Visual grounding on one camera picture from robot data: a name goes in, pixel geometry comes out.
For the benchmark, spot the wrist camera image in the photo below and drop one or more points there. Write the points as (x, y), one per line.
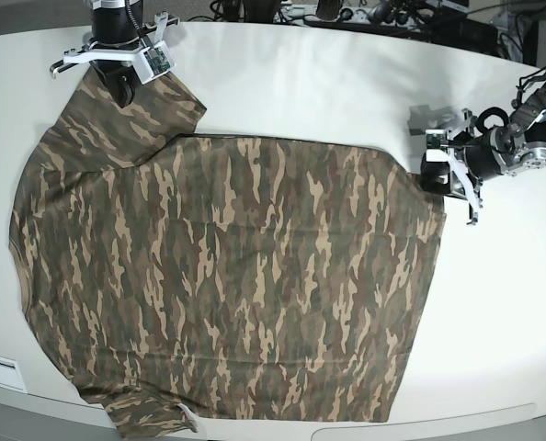
(437, 144)
(152, 62)

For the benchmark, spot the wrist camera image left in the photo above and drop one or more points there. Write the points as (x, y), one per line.
(152, 62)

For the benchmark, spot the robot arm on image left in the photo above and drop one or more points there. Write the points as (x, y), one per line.
(115, 22)

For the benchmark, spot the camouflage T-shirt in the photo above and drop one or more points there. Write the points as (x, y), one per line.
(170, 276)

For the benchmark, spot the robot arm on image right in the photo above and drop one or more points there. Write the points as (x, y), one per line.
(510, 144)

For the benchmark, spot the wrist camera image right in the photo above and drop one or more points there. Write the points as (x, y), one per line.
(437, 144)

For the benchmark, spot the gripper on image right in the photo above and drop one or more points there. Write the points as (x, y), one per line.
(454, 179)

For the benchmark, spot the white power strip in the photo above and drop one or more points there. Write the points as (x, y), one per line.
(358, 15)

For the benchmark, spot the black cable clutter background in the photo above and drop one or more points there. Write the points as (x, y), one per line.
(445, 23)

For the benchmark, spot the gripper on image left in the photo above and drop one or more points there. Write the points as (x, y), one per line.
(119, 77)

